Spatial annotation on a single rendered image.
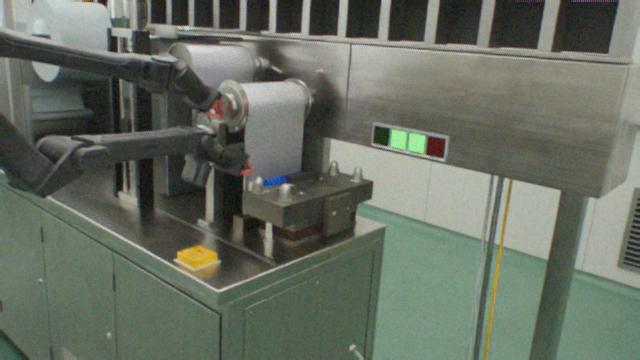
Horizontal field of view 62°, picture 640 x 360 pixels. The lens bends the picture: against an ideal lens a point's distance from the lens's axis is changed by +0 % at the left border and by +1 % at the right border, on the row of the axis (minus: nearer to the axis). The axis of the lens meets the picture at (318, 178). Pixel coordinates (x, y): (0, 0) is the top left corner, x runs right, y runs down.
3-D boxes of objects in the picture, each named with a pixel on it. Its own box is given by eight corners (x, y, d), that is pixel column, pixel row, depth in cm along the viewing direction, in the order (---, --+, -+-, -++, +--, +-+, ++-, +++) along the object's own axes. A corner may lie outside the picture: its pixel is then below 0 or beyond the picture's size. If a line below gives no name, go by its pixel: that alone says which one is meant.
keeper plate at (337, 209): (322, 234, 153) (324, 198, 150) (344, 226, 160) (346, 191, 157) (328, 237, 151) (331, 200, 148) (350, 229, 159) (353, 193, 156)
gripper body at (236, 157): (240, 176, 144) (221, 167, 138) (216, 168, 150) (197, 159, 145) (249, 154, 145) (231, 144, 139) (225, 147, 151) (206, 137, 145)
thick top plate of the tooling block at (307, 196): (241, 212, 149) (242, 191, 148) (333, 187, 179) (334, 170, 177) (282, 228, 139) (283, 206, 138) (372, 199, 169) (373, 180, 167)
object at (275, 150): (243, 190, 153) (245, 126, 149) (299, 177, 171) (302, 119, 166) (244, 190, 153) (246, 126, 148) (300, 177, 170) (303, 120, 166)
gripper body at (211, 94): (210, 113, 139) (193, 96, 133) (185, 104, 145) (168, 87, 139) (224, 94, 141) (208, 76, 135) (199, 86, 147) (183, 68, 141)
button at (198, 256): (177, 260, 133) (176, 251, 132) (200, 253, 138) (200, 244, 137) (194, 269, 128) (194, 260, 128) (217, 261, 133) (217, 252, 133)
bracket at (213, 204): (196, 223, 159) (197, 121, 150) (214, 218, 163) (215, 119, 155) (207, 227, 155) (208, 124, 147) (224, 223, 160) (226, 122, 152)
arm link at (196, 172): (207, 134, 130) (178, 127, 133) (191, 178, 128) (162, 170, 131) (229, 149, 141) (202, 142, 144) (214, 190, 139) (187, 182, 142)
